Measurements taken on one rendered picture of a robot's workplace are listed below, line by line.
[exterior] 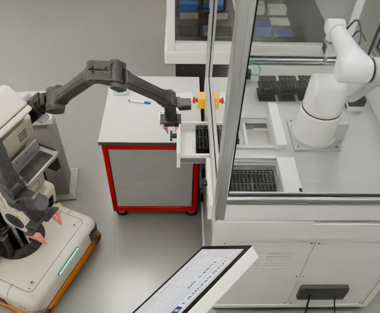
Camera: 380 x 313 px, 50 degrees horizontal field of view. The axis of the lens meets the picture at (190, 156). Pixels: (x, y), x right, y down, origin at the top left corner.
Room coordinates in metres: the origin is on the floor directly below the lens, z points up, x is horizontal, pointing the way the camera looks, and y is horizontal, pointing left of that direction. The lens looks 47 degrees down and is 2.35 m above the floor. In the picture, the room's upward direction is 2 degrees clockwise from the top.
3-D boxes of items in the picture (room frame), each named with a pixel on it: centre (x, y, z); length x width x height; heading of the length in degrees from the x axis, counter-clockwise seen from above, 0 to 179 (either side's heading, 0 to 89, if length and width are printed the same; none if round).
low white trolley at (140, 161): (1.92, 0.24, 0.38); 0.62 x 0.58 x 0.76; 2
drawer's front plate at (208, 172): (1.21, -0.09, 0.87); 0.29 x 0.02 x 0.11; 2
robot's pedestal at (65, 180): (1.89, 0.98, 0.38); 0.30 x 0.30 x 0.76; 9
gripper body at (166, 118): (1.49, 0.10, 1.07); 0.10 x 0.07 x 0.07; 93
